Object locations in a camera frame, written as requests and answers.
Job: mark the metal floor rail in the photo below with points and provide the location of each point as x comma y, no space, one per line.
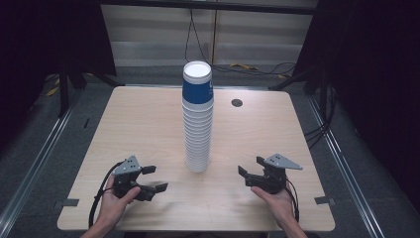
343,165
33,168

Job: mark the black stand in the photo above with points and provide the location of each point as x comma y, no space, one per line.
63,89
290,79

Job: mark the grey tape strip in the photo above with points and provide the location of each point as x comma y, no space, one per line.
70,202
324,200

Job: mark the yellow floor tape piece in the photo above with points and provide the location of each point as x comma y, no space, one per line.
52,91
243,66

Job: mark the black overhead bar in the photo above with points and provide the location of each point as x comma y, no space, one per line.
211,6

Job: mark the round dark table grommet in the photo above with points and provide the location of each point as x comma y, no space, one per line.
236,102

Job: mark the black curtain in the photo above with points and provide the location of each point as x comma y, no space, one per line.
373,66
49,36

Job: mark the person's left hand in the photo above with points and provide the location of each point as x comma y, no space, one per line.
114,208

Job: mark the person's right hand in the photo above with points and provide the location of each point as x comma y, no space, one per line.
280,206

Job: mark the stack of paper cups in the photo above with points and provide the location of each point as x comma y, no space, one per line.
197,139

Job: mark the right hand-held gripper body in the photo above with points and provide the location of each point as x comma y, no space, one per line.
275,175

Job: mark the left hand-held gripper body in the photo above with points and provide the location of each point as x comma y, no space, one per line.
127,168

